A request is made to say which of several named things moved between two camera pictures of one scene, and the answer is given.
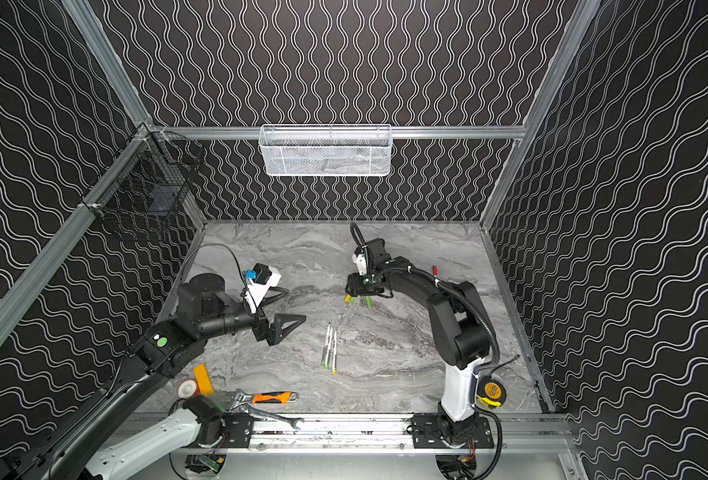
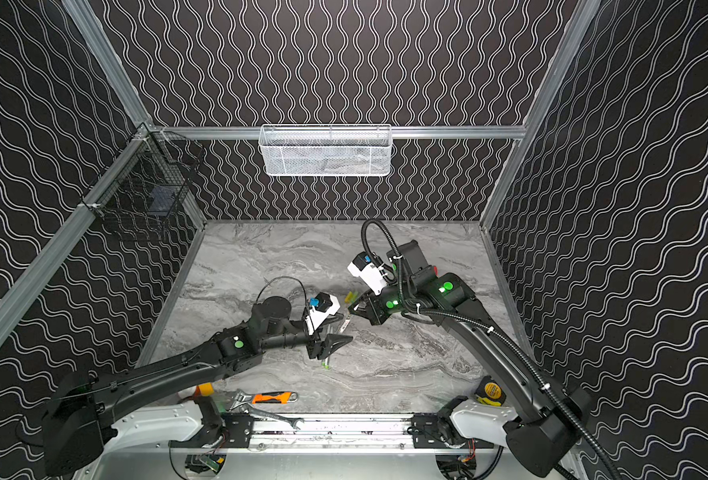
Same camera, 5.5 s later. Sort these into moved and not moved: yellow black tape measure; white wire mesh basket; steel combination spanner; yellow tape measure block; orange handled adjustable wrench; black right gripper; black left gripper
Moved: black left gripper; black right gripper
Not moved: orange handled adjustable wrench; yellow black tape measure; yellow tape measure block; steel combination spanner; white wire mesh basket
